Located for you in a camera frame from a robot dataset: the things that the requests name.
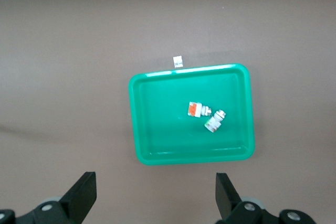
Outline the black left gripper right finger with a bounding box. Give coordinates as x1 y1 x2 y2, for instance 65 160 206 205
215 173 279 224

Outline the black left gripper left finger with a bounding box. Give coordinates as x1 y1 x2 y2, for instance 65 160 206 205
15 172 97 224

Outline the white push button silver tip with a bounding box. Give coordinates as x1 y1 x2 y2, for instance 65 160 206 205
204 109 227 134

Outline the white push button orange label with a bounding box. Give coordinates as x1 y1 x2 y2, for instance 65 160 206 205
187 101 212 119

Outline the green plastic tray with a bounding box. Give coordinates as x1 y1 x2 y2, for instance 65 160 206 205
128 62 256 167

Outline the brown table cover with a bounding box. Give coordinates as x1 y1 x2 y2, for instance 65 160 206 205
0 0 336 224

